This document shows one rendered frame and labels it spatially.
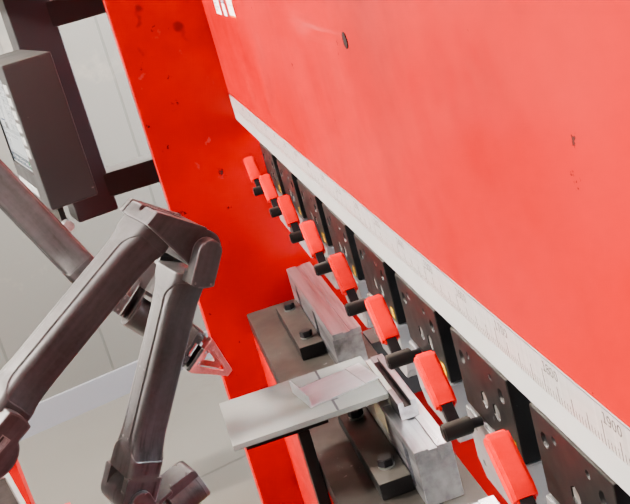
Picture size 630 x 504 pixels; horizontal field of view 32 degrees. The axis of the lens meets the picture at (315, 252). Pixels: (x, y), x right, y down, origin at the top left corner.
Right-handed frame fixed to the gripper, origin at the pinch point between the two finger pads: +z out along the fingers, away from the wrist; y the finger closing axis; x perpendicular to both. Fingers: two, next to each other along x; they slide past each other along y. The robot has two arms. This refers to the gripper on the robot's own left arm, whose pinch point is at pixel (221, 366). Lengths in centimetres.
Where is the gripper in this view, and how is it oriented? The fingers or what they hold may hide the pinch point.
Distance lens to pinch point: 192.9
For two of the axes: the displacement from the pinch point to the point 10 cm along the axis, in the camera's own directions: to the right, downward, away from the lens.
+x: -5.5, 8.3, -0.7
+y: -3.7, -1.7, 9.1
